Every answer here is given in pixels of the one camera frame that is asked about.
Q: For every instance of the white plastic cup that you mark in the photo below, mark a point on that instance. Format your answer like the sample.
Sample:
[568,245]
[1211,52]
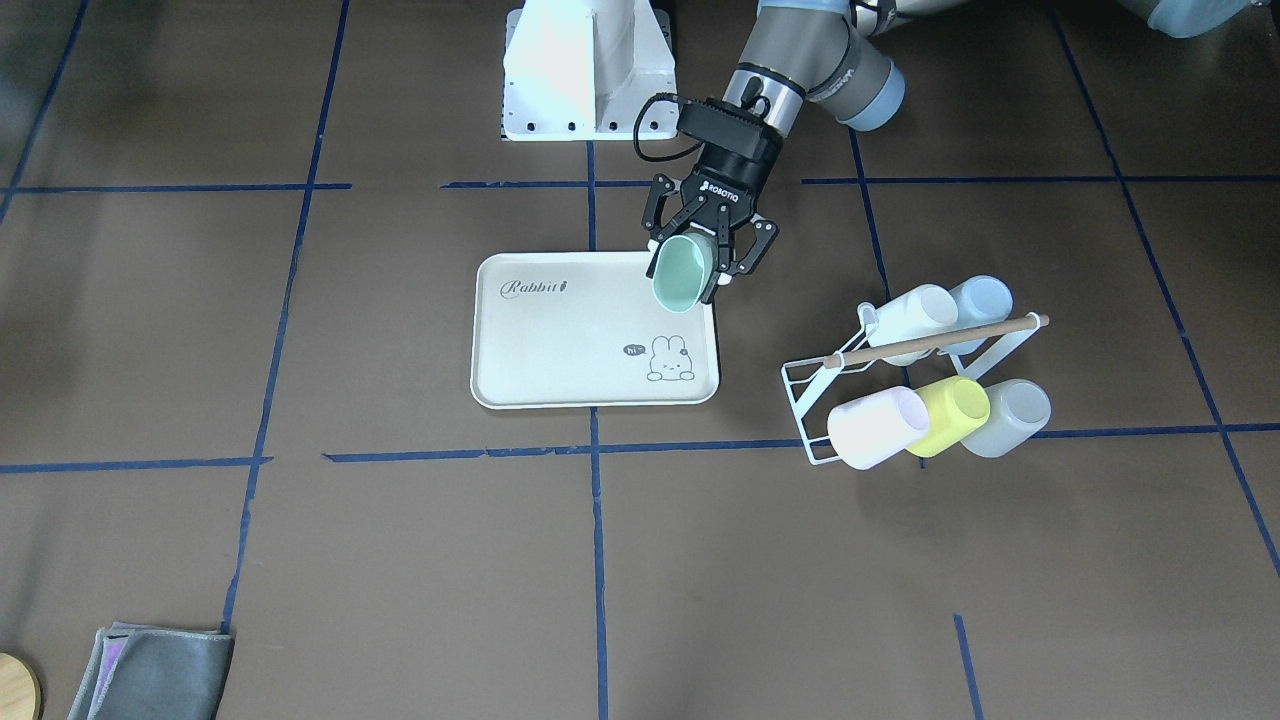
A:
[926,310]

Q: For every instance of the white camera pole stand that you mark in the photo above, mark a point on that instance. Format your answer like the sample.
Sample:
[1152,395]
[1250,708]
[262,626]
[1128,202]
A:
[582,70]

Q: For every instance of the blue plastic cup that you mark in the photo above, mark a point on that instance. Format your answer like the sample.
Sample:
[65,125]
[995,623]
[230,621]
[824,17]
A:
[981,300]

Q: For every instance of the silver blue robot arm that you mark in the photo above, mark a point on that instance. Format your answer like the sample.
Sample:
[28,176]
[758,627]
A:
[1078,146]

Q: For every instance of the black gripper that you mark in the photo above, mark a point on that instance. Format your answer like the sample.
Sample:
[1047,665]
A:
[733,172]

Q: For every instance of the beige rabbit tray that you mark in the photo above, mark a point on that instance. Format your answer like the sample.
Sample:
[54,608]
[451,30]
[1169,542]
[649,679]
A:
[579,329]

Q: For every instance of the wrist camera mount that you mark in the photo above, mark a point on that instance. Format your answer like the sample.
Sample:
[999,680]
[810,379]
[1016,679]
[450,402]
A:
[727,127]

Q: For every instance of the green plastic cup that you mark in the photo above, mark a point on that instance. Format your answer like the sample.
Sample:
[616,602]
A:
[684,269]

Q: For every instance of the pink plastic cup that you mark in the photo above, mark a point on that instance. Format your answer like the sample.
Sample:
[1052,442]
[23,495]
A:
[869,429]

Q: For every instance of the grey folded cloth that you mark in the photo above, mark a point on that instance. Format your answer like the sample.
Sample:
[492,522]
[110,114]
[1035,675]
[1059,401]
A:
[139,671]

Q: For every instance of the grey plastic cup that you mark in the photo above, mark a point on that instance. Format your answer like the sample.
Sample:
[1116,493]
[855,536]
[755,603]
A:
[1017,409]

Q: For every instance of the wooden mug tree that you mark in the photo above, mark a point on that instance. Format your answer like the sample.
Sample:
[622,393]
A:
[21,692]

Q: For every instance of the white wire cup rack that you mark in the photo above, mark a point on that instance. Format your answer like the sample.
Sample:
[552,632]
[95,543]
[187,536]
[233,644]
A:
[807,380]

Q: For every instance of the yellow plastic cup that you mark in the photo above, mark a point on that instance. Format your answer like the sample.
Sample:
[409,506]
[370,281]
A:
[956,407]

